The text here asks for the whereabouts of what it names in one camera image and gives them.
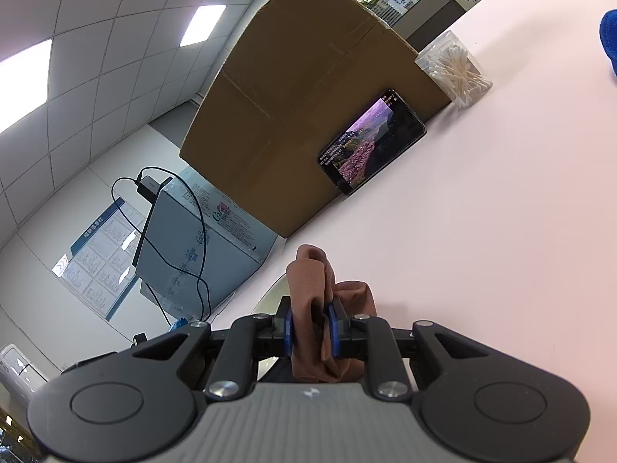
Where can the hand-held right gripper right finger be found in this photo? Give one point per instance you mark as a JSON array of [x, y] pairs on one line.
[[333, 333]]

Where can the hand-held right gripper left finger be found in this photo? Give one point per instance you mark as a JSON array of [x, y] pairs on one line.
[[288, 333]]

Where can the black power adapter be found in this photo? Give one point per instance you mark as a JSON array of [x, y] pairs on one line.
[[152, 189]]

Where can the clear cotton swab box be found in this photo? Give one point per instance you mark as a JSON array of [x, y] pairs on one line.
[[453, 67]]

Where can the white printed carton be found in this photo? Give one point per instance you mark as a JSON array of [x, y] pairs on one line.
[[212, 251]]

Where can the blue cloth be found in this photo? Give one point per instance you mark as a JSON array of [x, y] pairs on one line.
[[610, 41]]

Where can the white bowl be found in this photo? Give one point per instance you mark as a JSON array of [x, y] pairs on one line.
[[272, 294]]

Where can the dark office cabinet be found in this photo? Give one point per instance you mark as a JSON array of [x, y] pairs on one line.
[[434, 14]]

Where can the white appliance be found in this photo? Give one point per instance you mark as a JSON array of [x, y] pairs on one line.
[[19, 371]]

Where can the blue white wall poster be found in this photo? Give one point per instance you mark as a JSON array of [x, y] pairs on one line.
[[101, 260]]

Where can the brown cardboard box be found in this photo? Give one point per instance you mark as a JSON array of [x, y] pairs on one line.
[[299, 106]]

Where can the brown cloth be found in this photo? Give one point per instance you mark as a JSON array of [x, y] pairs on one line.
[[313, 270]]

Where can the black smartphone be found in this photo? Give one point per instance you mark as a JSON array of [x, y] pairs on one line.
[[371, 140]]

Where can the ceiling light panel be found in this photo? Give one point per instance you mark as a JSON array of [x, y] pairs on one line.
[[24, 87], [203, 25]]

